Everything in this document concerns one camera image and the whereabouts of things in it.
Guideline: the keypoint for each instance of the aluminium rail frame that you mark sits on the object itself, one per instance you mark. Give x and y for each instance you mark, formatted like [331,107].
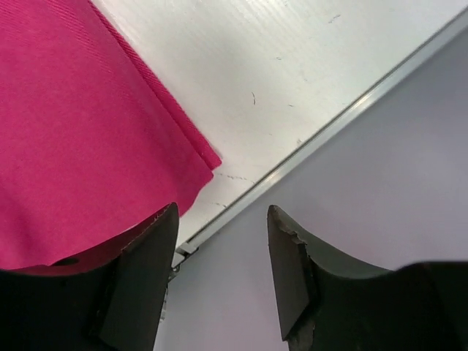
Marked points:
[386,181]

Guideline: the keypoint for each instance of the pink trousers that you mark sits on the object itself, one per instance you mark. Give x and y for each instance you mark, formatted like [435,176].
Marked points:
[92,143]

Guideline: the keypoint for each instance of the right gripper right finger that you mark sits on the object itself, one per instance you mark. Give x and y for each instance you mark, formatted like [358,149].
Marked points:
[329,300]

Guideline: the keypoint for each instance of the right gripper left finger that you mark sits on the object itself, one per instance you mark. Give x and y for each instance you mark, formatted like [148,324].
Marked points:
[108,297]

